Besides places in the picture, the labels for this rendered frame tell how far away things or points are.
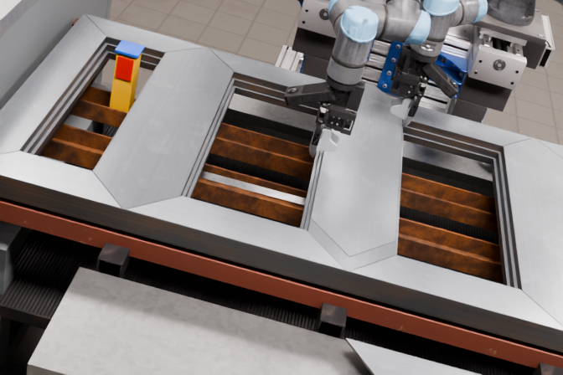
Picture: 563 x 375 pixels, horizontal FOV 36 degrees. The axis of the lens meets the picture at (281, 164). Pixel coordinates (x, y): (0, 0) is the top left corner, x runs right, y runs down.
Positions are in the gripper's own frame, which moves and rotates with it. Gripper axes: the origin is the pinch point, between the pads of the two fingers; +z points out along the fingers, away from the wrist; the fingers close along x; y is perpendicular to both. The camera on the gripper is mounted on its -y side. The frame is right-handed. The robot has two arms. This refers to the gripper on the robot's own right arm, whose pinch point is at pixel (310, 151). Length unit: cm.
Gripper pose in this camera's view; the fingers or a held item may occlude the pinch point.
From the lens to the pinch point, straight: 198.1
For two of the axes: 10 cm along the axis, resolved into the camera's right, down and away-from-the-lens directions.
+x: 1.4, -5.3, 8.4
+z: -2.2, 8.0, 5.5
